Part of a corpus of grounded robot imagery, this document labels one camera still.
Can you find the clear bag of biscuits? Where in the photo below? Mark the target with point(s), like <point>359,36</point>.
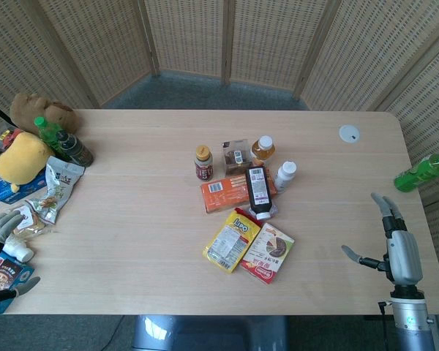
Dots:
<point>27,221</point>

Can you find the yellow plush toy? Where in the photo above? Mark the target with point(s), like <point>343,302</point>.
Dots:
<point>20,161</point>

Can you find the clear plastic snack box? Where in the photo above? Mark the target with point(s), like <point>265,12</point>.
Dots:
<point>237,156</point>

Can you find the orange flat box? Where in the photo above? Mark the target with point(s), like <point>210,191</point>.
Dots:
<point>223,195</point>

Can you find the white nut snack bag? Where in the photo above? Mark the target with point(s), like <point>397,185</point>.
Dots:
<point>55,190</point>

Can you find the dark sauce bottle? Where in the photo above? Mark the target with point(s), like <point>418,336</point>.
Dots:
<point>259,194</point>

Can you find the orange juice bottle white cap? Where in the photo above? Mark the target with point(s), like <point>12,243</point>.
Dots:
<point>263,148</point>

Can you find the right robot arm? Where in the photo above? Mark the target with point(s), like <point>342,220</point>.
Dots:
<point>411,321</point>

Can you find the brown plush toy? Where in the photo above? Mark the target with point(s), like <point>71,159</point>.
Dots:
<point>44,111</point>

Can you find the dark drink bottle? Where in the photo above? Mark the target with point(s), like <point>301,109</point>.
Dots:
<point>75,148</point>

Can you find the green bottle lying down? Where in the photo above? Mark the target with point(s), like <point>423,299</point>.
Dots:
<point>422,172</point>

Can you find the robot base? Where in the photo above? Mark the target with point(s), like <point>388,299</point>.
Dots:
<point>210,332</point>

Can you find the red and white snack packet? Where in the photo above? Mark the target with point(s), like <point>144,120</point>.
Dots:
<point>269,254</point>

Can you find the blue cereal box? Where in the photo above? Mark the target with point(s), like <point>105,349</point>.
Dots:
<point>5,281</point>

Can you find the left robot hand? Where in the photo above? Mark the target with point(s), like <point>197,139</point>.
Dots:
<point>0,234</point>

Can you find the brown drink bottle gold cap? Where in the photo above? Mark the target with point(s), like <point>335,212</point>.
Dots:
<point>203,163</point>

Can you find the yellow snack packet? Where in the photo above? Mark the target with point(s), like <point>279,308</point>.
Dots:
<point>230,241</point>

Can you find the wooden folding screen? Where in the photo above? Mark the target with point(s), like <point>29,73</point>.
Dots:
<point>219,44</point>

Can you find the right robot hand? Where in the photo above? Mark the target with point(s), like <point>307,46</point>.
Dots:
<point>402,252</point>

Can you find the small white bottle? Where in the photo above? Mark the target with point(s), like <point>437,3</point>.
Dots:
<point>17,249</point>

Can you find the white pill bottle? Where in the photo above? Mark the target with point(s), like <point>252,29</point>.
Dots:
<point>285,177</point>

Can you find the green bottle with green cap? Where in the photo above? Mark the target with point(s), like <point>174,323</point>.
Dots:
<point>49,137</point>

